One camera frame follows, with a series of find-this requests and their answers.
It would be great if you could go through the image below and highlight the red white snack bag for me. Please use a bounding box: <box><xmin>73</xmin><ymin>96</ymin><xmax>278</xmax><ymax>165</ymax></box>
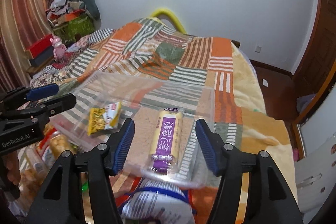
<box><xmin>35</xmin><ymin>127</ymin><xmax>59</xmax><ymax>169</ymax></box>

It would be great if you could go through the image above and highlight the clear plastic storage box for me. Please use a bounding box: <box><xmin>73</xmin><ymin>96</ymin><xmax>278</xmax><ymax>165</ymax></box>
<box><xmin>51</xmin><ymin>71</ymin><xmax>214</xmax><ymax>188</ymax></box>

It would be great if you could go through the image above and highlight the dark blue flat box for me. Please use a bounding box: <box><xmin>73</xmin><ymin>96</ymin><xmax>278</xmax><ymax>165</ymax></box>
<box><xmin>29</xmin><ymin>46</ymin><xmax>54</xmax><ymax>67</ymax></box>

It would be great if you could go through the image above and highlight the yellow bed headboard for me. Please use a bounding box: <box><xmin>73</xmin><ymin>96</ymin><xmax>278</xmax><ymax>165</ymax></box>
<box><xmin>150</xmin><ymin>7</ymin><xmax>187</xmax><ymax>34</ymax></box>

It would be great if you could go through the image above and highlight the striped red curtain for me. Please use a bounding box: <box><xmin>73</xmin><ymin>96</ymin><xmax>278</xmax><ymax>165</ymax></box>
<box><xmin>1</xmin><ymin>0</ymin><xmax>51</xmax><ymax>92</ymax></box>

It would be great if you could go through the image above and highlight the wall socket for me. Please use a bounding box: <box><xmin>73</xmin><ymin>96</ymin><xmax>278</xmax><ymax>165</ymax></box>
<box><xmin>255</xmin><ymin>46</ymin><xmax>261</xmax><ymax>53</ymax></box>

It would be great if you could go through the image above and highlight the green cardboard box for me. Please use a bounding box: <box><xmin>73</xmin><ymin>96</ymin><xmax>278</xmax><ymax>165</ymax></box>
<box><xmin>53</xmin><ymin>13</ymin><xmax>95</xmax><ymax>45</ymax></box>

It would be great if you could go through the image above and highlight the purple label cake roll pack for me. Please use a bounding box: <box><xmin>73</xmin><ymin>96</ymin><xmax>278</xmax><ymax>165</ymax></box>
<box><xmin>144</xmin><ymin>107</ymin><xmax>184</xmax><ymax>176</ymax></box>

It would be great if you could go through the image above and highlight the blue white chip bag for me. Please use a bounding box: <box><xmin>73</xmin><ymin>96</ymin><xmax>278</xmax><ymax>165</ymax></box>
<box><xmin>116</xmin><ymin>178</ymin><xmax>195</xmax><ymax>223</ymax></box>

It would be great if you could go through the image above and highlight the peanut brittle bar pack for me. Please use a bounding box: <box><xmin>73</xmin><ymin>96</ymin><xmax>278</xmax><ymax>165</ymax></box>
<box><xmin>49</xmin><ymin>131</ymin><xmax>74</xmax><ymax>159</ymax></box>

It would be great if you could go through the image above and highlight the pink plush toy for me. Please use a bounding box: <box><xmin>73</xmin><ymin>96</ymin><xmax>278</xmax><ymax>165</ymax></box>
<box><xmin>50</xmin><ymin>36</ymin><xmax>67</xmax><ymax>61</ymax></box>

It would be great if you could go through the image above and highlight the red gift box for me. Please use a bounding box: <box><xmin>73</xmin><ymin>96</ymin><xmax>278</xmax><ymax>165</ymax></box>
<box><xmin>25</xmin><ymin>34</ymin><xmax>53</xmax><ymax>60</ymax></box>

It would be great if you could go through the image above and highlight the yellow small snack packet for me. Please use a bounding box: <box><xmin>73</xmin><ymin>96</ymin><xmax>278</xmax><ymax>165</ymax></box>
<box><xmin>87</xmin><ymin>101</ymin><xmax>122</xmax><ymax>136</ymax></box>

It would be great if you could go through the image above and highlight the brown wooden door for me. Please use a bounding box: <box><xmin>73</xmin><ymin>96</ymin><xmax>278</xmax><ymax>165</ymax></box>
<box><xmin>293</xmin><ymin>0</ymin><xmax>335</xmax><ymax>124</ymax></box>

